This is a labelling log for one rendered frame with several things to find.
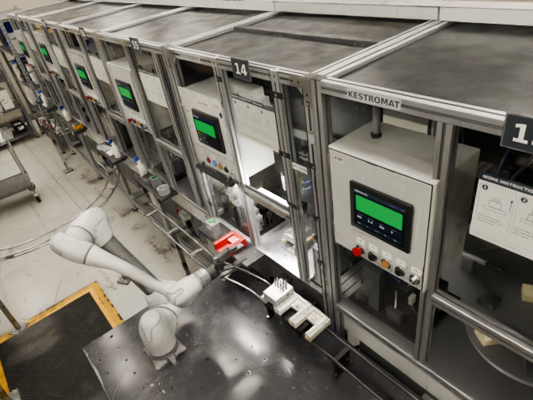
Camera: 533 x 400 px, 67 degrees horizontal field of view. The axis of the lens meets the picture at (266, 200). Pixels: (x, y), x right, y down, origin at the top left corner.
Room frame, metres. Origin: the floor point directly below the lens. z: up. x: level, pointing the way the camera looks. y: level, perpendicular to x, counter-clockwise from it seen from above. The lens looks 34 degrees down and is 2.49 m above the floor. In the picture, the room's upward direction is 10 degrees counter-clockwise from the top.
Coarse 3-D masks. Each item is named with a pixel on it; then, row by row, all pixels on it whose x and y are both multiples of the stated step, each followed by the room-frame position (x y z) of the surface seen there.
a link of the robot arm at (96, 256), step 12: (96, 252) 1.45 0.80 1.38; (108, 252) 1.48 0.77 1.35; (84, 264) 1.44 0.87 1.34; (96, 264) 1.43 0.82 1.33; (108, 264) 1.42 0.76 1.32; (120, 264) 1.43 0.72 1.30; (132, 276) 1.43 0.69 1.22; (144, 276) 1.46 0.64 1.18; (156, 288) 1.45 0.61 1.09; (168, 288) 1.45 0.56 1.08; (192, 300) 1.40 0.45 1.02
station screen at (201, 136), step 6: (192, 114) 2.07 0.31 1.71; (198, 120) 2.02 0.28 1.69; (204, 120) 1.97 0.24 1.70; (198, 132) 2.06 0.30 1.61; (198, 138) 2.07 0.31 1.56; (204, 138) 2.02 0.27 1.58; (210, 138) 1.96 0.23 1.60; (216, 138) 1.91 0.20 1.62; (210, 144) 1.97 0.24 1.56; (216, 144) 1.92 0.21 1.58
